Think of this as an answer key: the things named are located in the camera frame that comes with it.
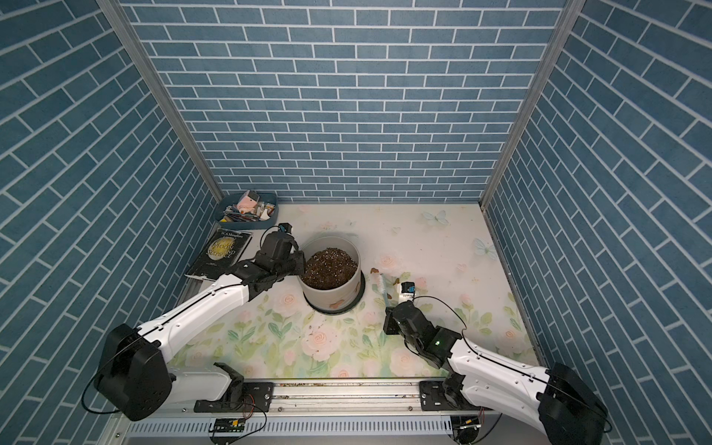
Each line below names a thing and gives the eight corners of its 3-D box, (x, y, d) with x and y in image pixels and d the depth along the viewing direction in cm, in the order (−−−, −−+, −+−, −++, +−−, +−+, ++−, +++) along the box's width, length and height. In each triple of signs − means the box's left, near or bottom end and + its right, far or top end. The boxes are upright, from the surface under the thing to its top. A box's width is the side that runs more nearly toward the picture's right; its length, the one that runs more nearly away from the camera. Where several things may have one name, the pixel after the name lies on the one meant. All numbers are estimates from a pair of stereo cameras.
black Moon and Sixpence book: (188, 276, 99) (185, 273, 98) (220, 230, 113) (218, 227, 112) (224, 283, 98) (222, 280, 96) (252, 236, 112) (251, 233, 110)
